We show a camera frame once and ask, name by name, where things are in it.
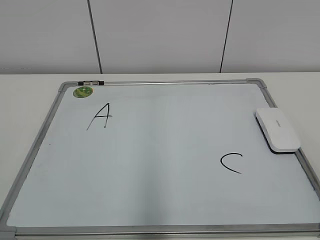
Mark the white board eraser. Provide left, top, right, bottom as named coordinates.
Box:
left=255, top=107, right=301, bottom=154

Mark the black and clear board clip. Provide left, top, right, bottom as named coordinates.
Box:
left=77, top=80, right=105, bottom=86

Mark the round green magnet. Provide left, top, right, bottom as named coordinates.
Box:
left=72, top=86, right=94, bottom=99

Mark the white board with grey frame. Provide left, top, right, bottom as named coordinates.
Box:
left=0, top=78, right=320, bottom=240

